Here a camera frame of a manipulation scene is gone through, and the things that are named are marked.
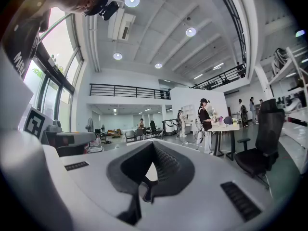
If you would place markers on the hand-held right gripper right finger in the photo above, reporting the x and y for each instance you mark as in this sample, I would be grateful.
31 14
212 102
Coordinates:
178 172

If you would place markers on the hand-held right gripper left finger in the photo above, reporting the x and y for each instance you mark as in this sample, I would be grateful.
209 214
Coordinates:
115 174

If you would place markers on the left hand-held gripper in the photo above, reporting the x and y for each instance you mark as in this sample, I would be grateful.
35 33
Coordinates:
34 123

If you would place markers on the standing fan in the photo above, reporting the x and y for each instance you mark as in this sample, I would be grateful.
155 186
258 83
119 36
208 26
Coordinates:
89 124

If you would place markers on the grey dining chair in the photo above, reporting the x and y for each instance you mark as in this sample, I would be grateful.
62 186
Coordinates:
130 135
139 132

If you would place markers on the white and black machine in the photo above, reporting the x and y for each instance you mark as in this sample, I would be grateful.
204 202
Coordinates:
169 129

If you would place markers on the white desk with black legs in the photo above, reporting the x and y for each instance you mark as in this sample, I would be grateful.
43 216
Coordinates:
223 127

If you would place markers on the purple box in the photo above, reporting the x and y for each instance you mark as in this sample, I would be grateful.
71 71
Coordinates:
220 119

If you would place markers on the black mezzanine railing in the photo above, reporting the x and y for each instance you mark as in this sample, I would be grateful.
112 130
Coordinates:
136 92
223 77

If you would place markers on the navy blue bag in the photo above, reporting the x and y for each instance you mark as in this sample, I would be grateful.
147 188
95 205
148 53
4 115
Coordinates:
227 120

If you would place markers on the small yellow potted plant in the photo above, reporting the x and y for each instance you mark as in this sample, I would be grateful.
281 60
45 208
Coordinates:
234 124

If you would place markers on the round ceiling light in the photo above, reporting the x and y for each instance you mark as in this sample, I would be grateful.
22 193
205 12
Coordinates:
132 0
158 65
190 31
117 56

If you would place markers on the black mesh office chair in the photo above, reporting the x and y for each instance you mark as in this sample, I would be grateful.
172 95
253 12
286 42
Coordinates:
269 129

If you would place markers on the person's black jacket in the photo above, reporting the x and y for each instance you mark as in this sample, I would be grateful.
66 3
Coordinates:
21 40

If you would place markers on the white ceiling air conditioner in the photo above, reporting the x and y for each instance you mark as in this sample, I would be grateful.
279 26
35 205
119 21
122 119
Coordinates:
118 23

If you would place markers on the white shelving rack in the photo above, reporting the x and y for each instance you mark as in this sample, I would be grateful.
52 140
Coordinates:
298 133

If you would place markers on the black window frame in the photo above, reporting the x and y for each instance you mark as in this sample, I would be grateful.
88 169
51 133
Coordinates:
57 70

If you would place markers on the black head-mounted camera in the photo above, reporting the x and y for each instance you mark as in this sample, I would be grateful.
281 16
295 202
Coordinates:
109 9

